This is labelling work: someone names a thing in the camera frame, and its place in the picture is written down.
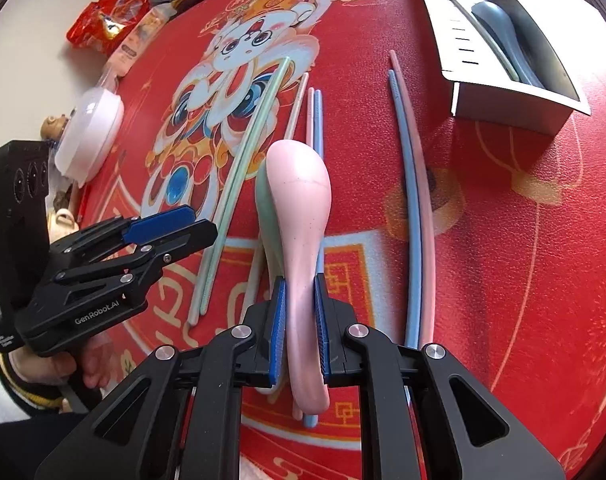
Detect pink spoon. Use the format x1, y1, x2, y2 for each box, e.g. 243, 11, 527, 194
267, 140, 332, 413

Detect metal utensil box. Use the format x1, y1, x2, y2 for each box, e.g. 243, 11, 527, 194
410, 0, 592, 137

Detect red snack packet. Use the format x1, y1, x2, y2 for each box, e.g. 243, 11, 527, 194
66, 0, 154, 54

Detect pink chopstick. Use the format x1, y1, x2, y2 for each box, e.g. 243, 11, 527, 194
389, 50, 438, 351

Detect green spoon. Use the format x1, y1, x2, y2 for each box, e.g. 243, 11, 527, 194
254, 167, 290, 286

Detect brown figurine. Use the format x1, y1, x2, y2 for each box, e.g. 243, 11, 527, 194
40, 116, 70, 142

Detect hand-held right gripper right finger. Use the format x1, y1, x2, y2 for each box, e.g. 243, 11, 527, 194
313, 274, 566, 480

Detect red printed tablecloth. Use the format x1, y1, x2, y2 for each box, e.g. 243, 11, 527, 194
73, 0, 606, 480

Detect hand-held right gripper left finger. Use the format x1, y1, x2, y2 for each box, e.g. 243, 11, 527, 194
36, 276, 289, 480

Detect short pink and blue chopsticks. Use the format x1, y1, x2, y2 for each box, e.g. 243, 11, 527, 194
292, 87, 316, 421

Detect blue spoon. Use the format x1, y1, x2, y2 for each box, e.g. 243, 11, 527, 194
470, 1, 544, 89

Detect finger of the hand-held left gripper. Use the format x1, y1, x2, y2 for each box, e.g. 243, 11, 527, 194
58, 220, 220, 307
48, 205, 197, 266

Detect blue chopstick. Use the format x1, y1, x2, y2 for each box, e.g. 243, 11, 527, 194
387, 70, 424, 350
303, 90, 327, 429

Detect small beige teapot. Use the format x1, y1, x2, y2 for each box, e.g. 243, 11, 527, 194
48, 208, 80, 234

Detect person's left hand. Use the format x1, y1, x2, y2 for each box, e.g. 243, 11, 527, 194
6, 335, 109, 401

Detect white round bowl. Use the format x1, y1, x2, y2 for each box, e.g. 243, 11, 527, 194
53, 87, 126, 181

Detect green chopstick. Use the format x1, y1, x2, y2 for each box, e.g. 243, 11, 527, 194
199, 58, 292, 317
187, 58, 289, 327

